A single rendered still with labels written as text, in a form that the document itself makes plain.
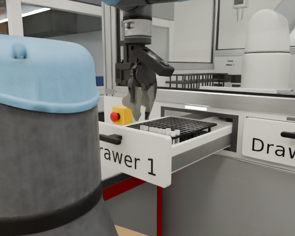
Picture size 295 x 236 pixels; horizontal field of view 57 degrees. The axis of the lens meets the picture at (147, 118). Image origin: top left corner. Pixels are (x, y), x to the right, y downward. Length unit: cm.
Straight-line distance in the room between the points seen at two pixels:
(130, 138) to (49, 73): 44
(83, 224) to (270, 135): 63
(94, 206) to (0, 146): 10
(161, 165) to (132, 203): 37
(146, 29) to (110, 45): 48
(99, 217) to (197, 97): 69
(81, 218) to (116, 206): 64
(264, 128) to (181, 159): 27
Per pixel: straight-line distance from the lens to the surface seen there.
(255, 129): 81
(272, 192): 86
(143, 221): 100
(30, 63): 20
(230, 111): 85
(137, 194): 93
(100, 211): 27
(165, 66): 65
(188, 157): 66
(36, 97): 20
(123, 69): 72
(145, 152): 60
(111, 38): 118
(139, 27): 70
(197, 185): 97
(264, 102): 80
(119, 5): 65
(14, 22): 139
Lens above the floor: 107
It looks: 11 degrees down
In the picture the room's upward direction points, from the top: straight up
